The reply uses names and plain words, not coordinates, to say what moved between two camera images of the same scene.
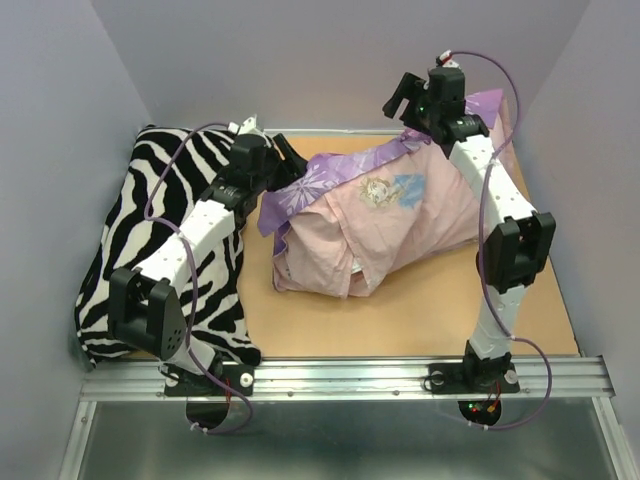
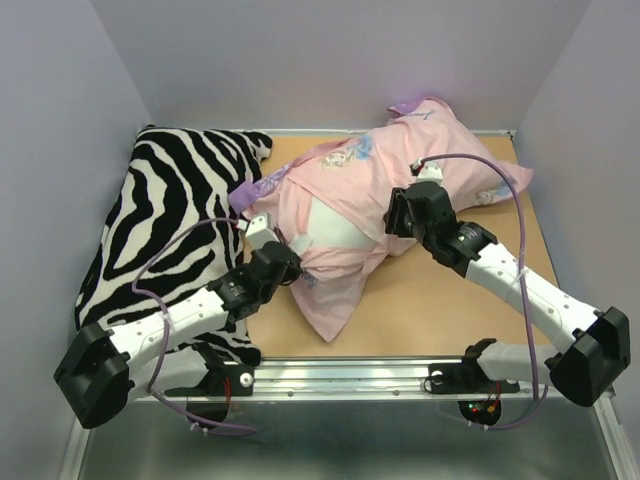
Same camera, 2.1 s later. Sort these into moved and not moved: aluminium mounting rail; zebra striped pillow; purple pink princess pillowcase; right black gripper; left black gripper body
Moved: purple pink princess pillowcase; right black gripper; left black gripper body
Not moved: zebra striped pillow; aluminium mounting rail
